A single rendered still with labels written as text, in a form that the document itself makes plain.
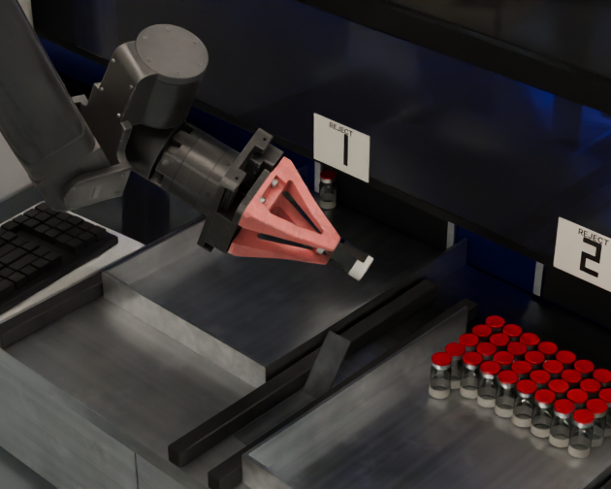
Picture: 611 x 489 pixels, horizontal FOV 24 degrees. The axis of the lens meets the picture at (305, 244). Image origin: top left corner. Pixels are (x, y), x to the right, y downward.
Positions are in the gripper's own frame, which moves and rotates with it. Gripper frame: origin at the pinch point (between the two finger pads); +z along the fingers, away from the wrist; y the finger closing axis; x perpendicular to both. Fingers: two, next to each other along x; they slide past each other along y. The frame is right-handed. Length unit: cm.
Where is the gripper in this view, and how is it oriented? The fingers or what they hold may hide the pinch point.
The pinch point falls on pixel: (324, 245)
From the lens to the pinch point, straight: 112.8
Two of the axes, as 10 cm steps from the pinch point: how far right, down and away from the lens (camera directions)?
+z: 8.5, 5.2, -0.5
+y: 2.5, -4.9, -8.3
